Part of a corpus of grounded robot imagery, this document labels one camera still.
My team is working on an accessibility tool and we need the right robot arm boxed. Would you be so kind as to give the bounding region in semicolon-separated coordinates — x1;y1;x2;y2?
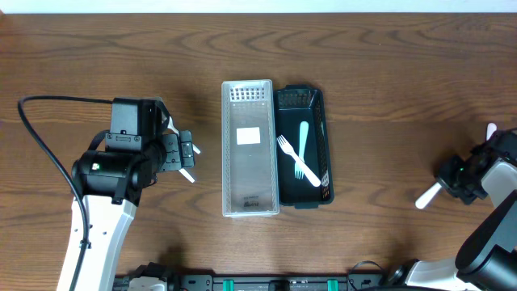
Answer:
385;160;516;291

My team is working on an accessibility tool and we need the black plastic basket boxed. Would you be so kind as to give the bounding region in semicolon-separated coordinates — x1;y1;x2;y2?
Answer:
274;85;334;209

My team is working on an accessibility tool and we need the white plastic fork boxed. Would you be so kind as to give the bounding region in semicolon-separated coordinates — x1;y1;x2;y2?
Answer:
294;121;309;179
414;182;442;209
276;135;321;187

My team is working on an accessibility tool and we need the white plastic fork top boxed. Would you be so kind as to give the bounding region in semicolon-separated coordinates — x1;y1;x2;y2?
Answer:
294;121;309;179

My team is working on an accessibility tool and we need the white plastic spoon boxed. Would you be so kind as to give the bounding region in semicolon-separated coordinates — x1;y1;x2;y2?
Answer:
179;168;195;183
485;123;498;141
167;116;201;154

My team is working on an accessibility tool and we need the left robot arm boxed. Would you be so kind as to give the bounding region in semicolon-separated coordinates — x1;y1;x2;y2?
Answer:
57;130;199;290

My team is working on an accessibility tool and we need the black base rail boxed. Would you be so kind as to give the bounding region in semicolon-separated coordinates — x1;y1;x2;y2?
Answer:
111;263;405;291

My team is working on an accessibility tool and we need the clear plastic basket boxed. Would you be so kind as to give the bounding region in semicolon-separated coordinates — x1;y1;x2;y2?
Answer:
221;79;280;217

